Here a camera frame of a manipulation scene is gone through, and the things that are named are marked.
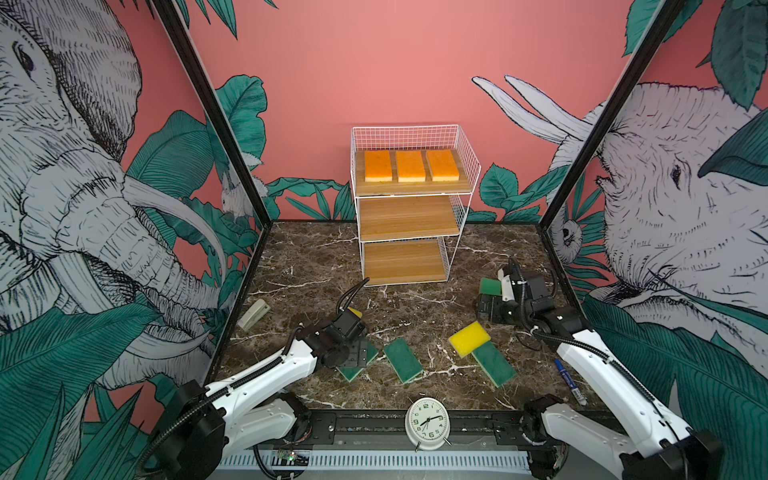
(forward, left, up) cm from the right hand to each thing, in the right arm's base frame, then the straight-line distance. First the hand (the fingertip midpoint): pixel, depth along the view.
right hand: (485, 300), depth 79 cm
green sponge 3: (-12, -4, -16) cm, 20 cm away
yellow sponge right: (-4, +2, -16) cm, 17 cm away
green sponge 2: (-11, +22, -16) cm, 29 cm away
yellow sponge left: (+5, +37, -17) cm, 41 cm away
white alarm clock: (-27, +16, -13) cm, 34 cm away
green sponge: (-15, +37, -15) cm, 42 cm away
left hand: (-10, +37, -12) cm, 40 cm away
